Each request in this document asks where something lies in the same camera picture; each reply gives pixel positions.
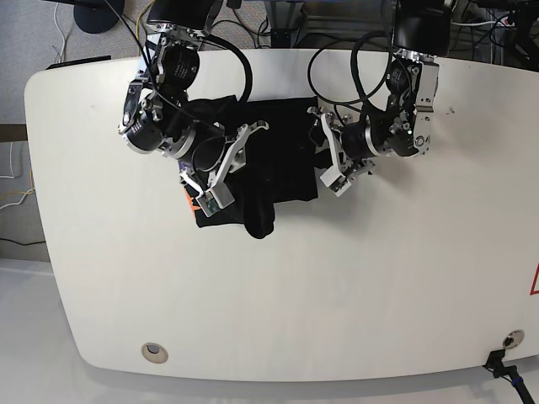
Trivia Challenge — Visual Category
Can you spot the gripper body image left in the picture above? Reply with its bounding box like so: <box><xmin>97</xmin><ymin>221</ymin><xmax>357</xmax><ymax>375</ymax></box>
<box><xmin>184</xmin><ymin>134</ymin><xmax>247</xmax><ymax>179</ymax></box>

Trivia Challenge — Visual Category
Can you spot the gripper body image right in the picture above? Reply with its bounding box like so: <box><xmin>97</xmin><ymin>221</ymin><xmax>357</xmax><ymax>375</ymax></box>
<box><xmin>332</xmin><ymin>121</ymin><xmax>375</xmax><ymax>173</ymax></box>

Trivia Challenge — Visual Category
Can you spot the black T-shirt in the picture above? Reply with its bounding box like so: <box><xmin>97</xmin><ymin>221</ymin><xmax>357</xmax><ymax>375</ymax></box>
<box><xmin>184</xmin><ymin>95</ymin><xmax>318</xmax><ymax>239</ymax></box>

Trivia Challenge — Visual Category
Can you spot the black flat bar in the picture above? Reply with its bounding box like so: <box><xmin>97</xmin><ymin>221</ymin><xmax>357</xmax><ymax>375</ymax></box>
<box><xmin>46</xmin><ymin>55</ymin><xmax>112</xmax><ymax>70</ymax></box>

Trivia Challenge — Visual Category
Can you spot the round black stand base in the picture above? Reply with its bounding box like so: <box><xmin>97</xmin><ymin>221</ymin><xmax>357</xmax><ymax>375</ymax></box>
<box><xmin>73</xmin><ymin>0</ymin><xmax>125</xmax><ymax>34</ymax></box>

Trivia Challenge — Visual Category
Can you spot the left metal table grommet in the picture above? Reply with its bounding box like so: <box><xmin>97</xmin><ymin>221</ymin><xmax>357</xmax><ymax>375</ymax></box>
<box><xmin>141</xmin><ymin>343</ymin><xmax>168</xmax><ymax>364</ymax></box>

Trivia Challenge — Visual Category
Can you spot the metal table grommet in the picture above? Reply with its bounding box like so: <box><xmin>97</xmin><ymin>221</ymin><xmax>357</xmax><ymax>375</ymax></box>
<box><xmin>503</xmin><ymin>330</ymin><xmax>525</xmax><ymax>349</ymax></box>
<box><xmin>141</xmin><ymin>343</ymin><xmax>168</xmax><ymax>364</ymax></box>

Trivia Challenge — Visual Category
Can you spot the red warning triangle sticker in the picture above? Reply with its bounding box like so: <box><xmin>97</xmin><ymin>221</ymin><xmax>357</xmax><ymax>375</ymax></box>
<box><xmin>530</xmin><ymin>265</ymin><xmax>539</xmax><ymax>295</ymax></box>

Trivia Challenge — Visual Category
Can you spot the right metal table grommet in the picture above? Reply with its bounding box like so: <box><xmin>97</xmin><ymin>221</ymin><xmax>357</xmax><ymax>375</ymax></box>
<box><xmin>503</xmin><ymin>330</ymin><xmax>525</xmax><ymax>349</ymax></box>

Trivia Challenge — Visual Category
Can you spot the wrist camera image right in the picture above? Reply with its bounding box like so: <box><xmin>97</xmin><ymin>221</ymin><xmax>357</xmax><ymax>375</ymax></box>
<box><xmin>320</xmin><ymin>167</ymin><xmax>351</xmax><ymax>197</ymax></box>

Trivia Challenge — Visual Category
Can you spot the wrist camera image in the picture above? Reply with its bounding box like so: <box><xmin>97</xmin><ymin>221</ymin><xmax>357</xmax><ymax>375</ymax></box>
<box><xmin>195</xmin><ymin>183</ymin><xmax>235</xmax><ymax>217</ymax></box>
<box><xmin>320</xmin><ymin>167</ymin><xmax>351</xmax><ymax>197</ymax></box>

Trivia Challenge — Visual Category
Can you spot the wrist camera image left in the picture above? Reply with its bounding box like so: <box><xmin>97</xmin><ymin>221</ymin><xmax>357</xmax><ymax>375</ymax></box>
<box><xmin>195</xmin><ymin>183</ymin><xmax>235</xmax><ymax>217</ymax></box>

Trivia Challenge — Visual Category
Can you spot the aluminium frame post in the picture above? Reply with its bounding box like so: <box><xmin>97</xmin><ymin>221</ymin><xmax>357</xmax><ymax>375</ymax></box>
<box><xmin>264</xmin><ymin>1</ymin><xmax>306</xmax><ymax>49</ymax></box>

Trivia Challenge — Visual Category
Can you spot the yellow cable on floor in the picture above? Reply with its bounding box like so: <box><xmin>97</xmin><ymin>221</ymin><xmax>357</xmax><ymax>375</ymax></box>
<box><xmin>135</xmin><ymin>0</ymin><xmax>155</xmax><ymax>39</ymax></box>

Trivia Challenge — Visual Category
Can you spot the white cable on floor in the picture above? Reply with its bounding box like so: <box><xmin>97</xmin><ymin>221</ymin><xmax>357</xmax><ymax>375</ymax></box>
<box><xmin>52</xmin><ymin>0</ymin><xmax>68</xmax><ymax>60</ymax></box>

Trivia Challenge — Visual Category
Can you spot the black clamp with cable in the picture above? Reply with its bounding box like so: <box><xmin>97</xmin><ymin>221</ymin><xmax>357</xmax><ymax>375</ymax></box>
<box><xmin>483</xmin><ymin>349</ymin><xmax>535</xmax><ymax>404</ymax></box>

